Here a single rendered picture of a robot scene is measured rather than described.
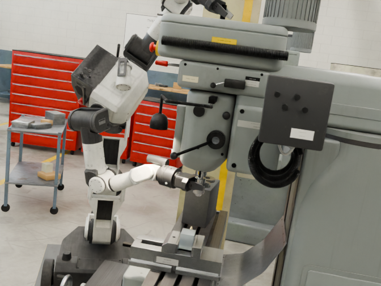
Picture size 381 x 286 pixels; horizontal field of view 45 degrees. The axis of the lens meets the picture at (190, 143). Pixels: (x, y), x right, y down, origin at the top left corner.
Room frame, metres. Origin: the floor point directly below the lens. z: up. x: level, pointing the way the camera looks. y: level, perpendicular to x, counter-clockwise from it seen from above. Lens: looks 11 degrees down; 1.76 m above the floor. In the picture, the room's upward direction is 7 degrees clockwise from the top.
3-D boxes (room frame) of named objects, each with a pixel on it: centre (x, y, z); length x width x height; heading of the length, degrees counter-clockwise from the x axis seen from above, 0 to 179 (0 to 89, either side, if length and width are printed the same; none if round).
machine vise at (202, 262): (1.63, -0.01, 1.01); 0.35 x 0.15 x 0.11; 84
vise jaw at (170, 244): (1.63, 0.02, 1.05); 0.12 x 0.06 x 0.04; 174
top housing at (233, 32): (1.80, -0.07, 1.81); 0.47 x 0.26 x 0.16; 82
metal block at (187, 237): (1.63, -0.04, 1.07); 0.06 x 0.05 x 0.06; 174
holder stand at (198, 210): (2.16, -0.09, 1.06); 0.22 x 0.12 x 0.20; 166
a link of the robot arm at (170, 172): (1.84, 0.02, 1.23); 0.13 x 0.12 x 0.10; 153
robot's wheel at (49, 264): (2.21, 0.66, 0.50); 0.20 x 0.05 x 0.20; 11
